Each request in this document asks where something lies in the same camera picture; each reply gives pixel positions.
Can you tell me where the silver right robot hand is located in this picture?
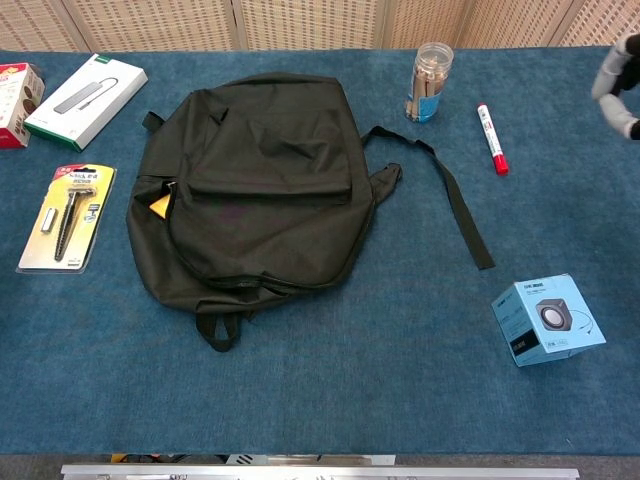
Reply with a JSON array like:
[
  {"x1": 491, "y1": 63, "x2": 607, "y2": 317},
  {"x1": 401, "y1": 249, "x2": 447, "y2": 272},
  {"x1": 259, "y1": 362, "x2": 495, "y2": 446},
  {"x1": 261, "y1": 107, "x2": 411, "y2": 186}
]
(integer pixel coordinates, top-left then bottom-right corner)
[{"x1": 591, "y1": 33, "x2": 640, "y2": 140}]

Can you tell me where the black fabric backpack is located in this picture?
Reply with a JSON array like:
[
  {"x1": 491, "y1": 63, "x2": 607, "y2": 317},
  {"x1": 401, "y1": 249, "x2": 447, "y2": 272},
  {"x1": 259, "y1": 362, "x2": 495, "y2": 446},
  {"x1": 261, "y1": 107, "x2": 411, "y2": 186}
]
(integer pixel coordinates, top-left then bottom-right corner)
[{"x1": 125, "y1": 72, "x2": 496, "y2": 353}]

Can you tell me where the red and white marker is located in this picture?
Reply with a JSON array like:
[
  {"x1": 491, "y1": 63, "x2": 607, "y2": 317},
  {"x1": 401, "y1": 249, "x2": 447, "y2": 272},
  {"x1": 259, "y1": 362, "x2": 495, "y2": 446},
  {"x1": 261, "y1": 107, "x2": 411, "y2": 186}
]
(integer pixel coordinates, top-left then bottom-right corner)
[{"x1": 476, "y1": 103, "x2": 511, "y2": 177}]

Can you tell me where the clear jar of wooden pencils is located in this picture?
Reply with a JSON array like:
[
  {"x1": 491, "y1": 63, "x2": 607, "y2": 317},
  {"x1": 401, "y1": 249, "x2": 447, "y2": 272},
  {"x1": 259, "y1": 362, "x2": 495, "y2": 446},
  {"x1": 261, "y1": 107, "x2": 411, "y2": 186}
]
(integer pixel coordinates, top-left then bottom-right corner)
[{"x1": 403, "y1": 42, "x2": 455, "y2": 125}]

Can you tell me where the light blue speaker box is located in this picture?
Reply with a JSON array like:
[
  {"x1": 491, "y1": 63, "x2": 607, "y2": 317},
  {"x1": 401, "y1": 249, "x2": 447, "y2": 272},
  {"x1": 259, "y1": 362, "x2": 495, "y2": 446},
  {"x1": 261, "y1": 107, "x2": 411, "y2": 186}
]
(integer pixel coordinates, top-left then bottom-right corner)
[{"x1": 490, "y1": 273, "x2": 608, "y2": 369}]

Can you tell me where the woven beige folding screen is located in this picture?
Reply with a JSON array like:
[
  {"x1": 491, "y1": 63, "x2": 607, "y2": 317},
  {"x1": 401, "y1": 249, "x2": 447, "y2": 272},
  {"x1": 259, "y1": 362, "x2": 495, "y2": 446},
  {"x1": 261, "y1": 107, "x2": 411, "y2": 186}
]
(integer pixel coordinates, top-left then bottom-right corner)
[{"x1": 0, "y1": 0, "x2": 640, "y2": 52}]

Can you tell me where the blue felt table cover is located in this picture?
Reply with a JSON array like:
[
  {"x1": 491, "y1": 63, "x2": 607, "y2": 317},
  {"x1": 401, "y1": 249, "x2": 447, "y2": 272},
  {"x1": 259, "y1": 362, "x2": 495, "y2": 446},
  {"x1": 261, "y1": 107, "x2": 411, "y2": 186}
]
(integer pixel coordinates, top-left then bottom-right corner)
[{"x1": 0, "y1": 45, "x2": 640, "y2": 456}]

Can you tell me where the white USB hub box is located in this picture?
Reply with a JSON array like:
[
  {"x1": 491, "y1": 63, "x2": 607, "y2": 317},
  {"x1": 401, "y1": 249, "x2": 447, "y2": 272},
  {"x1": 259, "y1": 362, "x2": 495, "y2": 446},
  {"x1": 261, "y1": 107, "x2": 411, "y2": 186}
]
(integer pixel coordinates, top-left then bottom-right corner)
[{"x1": 23, "y1": 53, "x2": 149, "y2": 153}]

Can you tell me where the yellow razor blister pack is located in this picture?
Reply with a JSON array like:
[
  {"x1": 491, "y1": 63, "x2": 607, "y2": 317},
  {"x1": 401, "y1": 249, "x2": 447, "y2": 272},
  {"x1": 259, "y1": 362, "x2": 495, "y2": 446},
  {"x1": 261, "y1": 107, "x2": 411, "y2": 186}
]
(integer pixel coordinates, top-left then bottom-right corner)
[{"x1": 16, "y1": 163, "x2": 117, "y2": 274}]

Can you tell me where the red cookie box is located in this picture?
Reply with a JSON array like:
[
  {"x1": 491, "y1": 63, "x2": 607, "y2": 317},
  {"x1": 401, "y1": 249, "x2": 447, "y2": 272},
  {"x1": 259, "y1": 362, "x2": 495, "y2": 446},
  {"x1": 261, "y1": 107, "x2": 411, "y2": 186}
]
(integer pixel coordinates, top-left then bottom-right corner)
[{"x1": 0, "y1": 62, "x2": 46, "y2": 150}]

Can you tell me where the aluminium frame rail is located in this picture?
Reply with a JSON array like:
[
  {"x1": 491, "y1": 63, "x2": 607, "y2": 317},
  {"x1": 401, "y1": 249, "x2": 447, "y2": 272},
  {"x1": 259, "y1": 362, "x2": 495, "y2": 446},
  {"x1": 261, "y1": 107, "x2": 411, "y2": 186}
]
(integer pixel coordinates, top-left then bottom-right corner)
[{"x1": 60, "y1": 463, "x2": 581, "y2": 480}]

